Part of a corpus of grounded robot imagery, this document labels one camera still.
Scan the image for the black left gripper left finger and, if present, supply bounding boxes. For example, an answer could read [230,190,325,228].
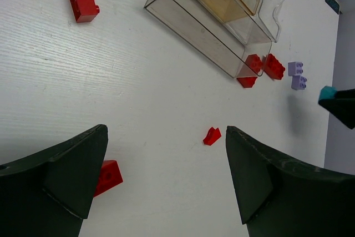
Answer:
[1,124,108,236]

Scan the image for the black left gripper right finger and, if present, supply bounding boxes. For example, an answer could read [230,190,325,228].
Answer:
[226,126,354,236]

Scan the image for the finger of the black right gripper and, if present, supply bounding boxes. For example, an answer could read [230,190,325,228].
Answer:
[318,89,355,129]

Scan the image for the small cyan lego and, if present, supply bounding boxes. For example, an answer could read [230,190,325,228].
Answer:
[318,86,338,101]

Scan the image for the lilac lego front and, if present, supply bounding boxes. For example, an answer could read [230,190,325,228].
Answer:
[291,75,307,90]

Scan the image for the lilac lego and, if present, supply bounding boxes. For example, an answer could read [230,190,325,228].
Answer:
[291,75,307,90]
[287,62,303,76]

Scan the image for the lilac lego back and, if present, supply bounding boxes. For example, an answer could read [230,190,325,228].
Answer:
[287,62,303,76]

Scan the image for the large red lego brick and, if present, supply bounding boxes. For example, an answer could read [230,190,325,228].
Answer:
[94,160,123,197]

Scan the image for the red lego brick right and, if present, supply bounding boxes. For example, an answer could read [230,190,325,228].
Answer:
[263,54,286,80]

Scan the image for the small red slope lego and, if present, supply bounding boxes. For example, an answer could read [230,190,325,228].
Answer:
[202,127,221,146]

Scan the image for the red lego beside front bin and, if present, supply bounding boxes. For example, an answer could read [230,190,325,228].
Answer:
[236,54,263,88]

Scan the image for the blue corner label right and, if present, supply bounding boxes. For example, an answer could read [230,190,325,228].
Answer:
[324,0,342,15]

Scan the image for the long clear front bin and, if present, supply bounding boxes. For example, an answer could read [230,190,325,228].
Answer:
[144,0,272,78]

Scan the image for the small red lego block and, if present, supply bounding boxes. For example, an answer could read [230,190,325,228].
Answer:
[70,0,100,23]

